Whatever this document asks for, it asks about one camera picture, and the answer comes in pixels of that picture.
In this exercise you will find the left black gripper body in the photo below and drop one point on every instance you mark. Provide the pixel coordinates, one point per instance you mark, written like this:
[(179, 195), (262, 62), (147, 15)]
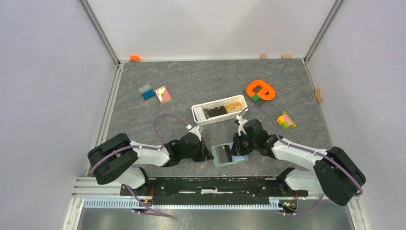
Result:
[(200, 155)]

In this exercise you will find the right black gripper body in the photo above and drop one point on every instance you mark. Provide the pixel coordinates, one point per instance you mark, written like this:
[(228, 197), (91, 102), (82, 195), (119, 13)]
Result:
[(243, 144)]

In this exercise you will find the black VIP card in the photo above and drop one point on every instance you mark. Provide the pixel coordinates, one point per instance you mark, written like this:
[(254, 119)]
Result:
[(224, 154)]

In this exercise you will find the green card holder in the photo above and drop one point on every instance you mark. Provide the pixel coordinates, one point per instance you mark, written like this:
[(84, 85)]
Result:
[(236, 159)]

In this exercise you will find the white rectangular tray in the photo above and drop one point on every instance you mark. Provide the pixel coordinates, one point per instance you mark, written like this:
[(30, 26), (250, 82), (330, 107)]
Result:
[(222, 102)]

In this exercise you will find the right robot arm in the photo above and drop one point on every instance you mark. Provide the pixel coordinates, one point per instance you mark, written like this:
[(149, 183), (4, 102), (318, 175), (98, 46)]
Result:
[(330, 172)]

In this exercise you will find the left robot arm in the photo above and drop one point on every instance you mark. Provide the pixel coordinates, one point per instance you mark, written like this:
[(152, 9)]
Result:
[(118, 159)]

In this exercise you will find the silver cards in tray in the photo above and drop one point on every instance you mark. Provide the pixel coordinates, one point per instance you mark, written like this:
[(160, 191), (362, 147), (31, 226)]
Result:
[(199, 114)]

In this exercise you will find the gold cards in tray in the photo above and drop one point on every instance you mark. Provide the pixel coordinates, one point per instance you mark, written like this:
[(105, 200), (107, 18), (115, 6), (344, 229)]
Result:
[(234, 107)]

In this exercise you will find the black card in tray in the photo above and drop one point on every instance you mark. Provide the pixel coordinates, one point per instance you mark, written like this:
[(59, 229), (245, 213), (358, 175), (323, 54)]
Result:
[(214, 112)]

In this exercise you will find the pink yellow green brick stack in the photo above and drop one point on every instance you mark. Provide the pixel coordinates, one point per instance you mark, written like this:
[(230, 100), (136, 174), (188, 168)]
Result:
[(285, 121)]

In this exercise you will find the green lego brick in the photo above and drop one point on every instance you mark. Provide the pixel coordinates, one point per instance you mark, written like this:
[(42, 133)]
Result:
[(255, 98)]

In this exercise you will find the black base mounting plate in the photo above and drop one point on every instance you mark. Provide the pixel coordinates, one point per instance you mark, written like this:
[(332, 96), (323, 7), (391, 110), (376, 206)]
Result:
[(254, 190)]

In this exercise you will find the orange curved track piece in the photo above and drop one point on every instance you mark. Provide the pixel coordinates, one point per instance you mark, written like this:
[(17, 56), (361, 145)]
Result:
[(262, 89)]

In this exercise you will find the pink wooden block puzzle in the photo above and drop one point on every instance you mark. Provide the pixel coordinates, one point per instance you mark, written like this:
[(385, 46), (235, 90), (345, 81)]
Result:
[(163, 95)]

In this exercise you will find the blue grey lego bricks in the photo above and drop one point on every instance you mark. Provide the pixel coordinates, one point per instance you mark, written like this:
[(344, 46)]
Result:
[(147, 92)]

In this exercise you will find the curved wooden piece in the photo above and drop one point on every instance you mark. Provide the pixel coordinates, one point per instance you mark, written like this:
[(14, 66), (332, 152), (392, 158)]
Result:
[(317, 93)]

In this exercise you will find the wooden block right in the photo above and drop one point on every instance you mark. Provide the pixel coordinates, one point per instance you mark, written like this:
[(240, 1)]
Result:
[(286, 56)]

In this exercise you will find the orange tape roll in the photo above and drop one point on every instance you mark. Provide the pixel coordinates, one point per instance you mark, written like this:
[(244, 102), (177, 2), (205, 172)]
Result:
[(134, 58)]

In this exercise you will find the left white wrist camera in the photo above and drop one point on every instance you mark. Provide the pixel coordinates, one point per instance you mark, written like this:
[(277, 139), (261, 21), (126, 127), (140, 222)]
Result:
[(195, 130)]

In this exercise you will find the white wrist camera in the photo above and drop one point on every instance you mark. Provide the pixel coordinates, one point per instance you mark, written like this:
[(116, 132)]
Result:
[(240, 121), (195, 130)]

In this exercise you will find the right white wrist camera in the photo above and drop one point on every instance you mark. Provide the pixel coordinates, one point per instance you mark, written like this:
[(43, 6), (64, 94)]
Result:
[(240, 121)]

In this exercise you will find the aluminium frame rail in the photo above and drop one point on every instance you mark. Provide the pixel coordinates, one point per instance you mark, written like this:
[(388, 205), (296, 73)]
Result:
[(116, 195)]

